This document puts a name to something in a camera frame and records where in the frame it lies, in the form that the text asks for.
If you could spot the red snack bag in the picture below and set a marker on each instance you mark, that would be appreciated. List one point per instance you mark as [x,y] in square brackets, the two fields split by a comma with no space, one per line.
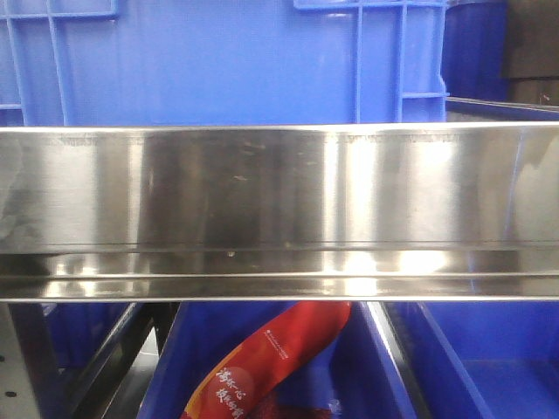
[254,368]

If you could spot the lower blue bin with bag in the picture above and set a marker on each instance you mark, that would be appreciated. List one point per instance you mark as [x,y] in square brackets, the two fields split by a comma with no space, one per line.
[355,377]

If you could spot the near blue target bin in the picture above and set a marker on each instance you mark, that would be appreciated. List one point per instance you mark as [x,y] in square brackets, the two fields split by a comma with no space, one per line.
[132,63]

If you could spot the stainless steel shelf rail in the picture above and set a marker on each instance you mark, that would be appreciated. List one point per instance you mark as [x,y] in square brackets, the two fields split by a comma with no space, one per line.
[420,211]

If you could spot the lower right blue bin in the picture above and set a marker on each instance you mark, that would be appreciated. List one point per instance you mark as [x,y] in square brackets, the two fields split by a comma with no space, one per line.
[482,359]

